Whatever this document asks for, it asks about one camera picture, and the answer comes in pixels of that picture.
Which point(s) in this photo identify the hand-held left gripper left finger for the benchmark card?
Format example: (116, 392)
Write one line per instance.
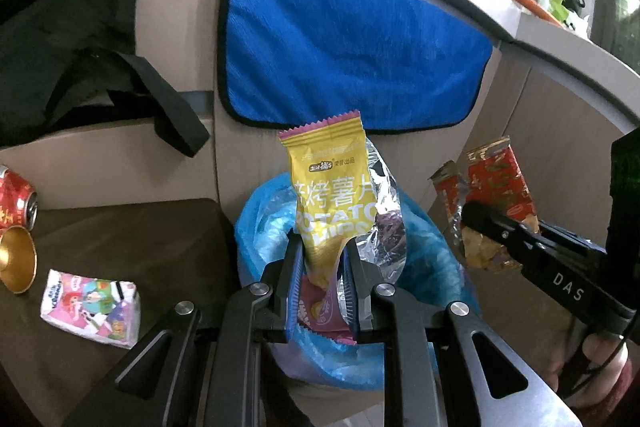
(295, 279)

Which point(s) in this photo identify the gold metal bowl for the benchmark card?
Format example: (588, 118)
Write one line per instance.
(15, 257)

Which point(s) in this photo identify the blue towel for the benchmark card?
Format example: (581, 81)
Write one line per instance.
(350, 42)

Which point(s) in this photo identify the green vegetables in white bag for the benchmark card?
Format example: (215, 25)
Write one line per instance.
(562, 7)

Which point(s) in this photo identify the red snack wrapper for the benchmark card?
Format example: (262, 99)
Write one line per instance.
(495, 177)

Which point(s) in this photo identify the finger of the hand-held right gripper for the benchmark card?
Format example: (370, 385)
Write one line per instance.
(500, 229)
(575, 239)

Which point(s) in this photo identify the colourful tissue packet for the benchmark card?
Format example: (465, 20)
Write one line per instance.
(92, 307)

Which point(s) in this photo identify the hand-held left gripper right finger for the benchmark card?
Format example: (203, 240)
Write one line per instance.
(350, 294)

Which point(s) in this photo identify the yellow chips packet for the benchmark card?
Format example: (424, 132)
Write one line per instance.
(330, 187)

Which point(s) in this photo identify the bin with blue liner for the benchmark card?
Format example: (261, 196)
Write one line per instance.
(430, 267)

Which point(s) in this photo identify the red drink can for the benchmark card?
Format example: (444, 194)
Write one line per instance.
(15, 197)

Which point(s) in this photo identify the person's right forearm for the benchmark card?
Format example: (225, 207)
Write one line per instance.
(625, 394)

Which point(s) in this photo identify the black hanging bag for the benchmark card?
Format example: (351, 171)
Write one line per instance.
(60, 57)

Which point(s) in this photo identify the orange carrot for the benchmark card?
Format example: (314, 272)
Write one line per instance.
(530, 2)

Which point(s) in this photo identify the person's right hand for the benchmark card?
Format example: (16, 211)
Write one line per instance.
(602, 352)

